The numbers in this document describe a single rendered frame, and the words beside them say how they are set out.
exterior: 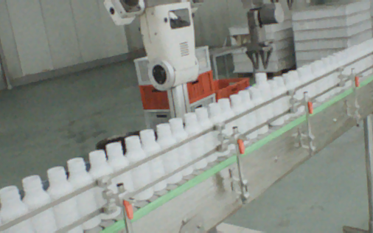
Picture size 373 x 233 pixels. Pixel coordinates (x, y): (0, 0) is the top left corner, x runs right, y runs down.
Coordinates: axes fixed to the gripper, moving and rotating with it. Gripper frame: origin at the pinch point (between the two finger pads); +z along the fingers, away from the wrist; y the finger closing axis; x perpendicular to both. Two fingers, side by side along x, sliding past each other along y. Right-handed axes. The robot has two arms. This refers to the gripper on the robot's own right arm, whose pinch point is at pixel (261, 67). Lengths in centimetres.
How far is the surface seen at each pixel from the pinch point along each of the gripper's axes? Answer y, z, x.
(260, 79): 0.0, 4.0, -1.5
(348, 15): -209, 21, 592
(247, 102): 0.8, 9.6, -12.5
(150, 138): 1, 8, -59
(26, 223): 2, 14, -98
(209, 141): 1.7, 15.9, -36.0
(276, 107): 1.9, 15.6, 3.8
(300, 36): -294, 45, 588
